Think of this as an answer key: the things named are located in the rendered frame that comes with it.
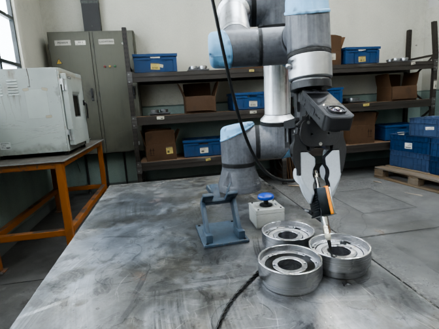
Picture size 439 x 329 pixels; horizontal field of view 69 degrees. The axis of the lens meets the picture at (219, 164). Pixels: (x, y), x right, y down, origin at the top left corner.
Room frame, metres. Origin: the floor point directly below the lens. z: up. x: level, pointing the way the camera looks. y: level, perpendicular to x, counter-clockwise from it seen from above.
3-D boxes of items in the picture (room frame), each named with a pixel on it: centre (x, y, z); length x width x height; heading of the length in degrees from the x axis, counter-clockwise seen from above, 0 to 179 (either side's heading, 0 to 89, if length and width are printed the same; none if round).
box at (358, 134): (4.55, -1.94, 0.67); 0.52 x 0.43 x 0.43; 99
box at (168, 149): (4.11, 0.74, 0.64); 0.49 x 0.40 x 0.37; 104
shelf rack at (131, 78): (4.23, 0.11, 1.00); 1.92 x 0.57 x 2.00; 99
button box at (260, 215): (0.77, -0.11, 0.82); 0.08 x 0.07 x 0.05; 9
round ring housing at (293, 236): (0.61, -0.13, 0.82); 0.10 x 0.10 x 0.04
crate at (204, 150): (4.22, 0.21, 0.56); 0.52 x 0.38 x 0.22; 96
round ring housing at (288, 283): (0.50, -0.11, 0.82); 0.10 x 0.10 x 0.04
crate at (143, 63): (4.14, 0.72, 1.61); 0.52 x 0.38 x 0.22; 102
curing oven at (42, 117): (2.69, 1.40, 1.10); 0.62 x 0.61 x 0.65; 9
